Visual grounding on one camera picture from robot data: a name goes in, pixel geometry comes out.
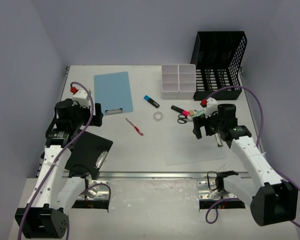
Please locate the black handled scissors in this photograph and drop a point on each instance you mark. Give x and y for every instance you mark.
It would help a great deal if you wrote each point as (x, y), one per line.
(182, 119)

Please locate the aluminium rail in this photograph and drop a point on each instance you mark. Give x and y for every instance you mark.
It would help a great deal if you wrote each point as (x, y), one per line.
(133, 175)

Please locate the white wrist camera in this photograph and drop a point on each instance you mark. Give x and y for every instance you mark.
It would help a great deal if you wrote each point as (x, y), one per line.
(81, 96)
(210, 105)

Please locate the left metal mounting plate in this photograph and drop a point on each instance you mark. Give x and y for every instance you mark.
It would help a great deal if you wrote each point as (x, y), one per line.
(100, 191)

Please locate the yellow eraser block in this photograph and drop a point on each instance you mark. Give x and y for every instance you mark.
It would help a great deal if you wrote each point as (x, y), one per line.
(191, 112)

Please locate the blue clipboard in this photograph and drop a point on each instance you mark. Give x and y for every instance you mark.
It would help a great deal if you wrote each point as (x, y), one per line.
(113, 92)

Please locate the blue cap black highlighter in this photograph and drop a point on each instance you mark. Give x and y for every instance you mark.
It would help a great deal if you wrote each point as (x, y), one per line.
(151, 101)

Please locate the black clipboard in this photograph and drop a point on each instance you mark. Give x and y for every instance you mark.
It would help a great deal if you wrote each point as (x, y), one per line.
(85, 153)

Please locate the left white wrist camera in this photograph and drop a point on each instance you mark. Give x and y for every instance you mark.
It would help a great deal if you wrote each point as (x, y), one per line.
(81, 96)

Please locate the white divided organizer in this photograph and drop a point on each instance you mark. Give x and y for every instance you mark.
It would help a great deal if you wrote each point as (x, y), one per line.
(169, 81)
(187, 81)

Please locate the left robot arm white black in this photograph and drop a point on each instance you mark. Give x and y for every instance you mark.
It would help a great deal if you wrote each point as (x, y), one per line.
(46, 213)

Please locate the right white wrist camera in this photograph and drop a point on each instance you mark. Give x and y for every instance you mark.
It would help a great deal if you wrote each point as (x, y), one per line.
(210, 105)

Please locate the red utility knife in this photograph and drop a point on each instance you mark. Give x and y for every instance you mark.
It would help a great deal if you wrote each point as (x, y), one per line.
(135, 127)

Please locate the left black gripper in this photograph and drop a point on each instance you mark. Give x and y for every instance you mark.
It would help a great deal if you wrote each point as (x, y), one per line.
(97, 114)

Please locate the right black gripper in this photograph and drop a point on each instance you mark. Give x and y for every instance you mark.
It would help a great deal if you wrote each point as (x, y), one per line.
(201, 121)

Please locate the metal mounting plate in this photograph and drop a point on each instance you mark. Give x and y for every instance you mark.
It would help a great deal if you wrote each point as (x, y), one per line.
(208, 193)
(100, 191)

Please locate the pink cap black highlighter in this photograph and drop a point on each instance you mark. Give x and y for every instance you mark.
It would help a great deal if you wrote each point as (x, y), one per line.
(180, 110)

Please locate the black mesh file rack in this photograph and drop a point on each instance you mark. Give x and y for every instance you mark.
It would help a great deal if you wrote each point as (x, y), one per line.
(217, 56)

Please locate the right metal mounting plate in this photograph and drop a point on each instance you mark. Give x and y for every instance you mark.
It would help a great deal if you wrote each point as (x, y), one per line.
(208, 193)

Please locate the white clear clipboard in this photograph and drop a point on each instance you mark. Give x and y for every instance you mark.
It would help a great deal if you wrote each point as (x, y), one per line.
(180, 146)

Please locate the left white divided organizer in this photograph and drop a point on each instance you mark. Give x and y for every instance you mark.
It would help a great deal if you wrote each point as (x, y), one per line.
(169, 81)

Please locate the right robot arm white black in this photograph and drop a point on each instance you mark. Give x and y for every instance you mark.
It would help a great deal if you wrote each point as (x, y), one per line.
(270, 198)

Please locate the clear tape roll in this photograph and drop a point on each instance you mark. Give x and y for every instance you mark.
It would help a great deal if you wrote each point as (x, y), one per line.
(158, 116)

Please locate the right white divided organizer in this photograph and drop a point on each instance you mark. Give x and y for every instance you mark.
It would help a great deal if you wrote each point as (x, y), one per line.
(187, 81)

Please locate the green translucent stapler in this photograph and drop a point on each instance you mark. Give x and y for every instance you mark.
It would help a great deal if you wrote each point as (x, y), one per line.
(198, 113)

